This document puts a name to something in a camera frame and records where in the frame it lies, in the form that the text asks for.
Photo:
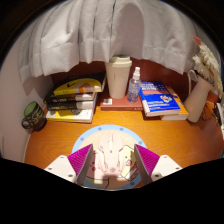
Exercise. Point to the clear spray bottle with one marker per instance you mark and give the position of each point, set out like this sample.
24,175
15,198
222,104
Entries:
134,88

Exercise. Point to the round printed mouse pad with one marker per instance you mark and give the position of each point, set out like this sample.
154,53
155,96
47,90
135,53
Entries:
100,131

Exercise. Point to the pink computer mouse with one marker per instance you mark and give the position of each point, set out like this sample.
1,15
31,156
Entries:
111,155

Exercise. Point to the white curtain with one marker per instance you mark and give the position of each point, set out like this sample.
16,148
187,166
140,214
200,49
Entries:
83,30

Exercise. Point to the white ceramic jug vase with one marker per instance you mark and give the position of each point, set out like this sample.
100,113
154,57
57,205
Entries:
196,96

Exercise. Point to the dark mug with green inside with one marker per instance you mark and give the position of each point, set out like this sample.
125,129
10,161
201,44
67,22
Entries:
33,115

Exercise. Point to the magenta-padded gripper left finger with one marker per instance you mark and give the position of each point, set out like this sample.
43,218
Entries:
60,166

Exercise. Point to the cream lidded tumbler cup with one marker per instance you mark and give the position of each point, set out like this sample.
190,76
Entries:
118,78

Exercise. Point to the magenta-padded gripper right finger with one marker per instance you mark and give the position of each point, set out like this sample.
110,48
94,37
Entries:
166,166

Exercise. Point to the reddish brown book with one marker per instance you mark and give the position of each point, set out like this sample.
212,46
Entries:
116,105

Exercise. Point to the white flower bouquet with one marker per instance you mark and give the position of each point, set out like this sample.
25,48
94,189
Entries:
208,63

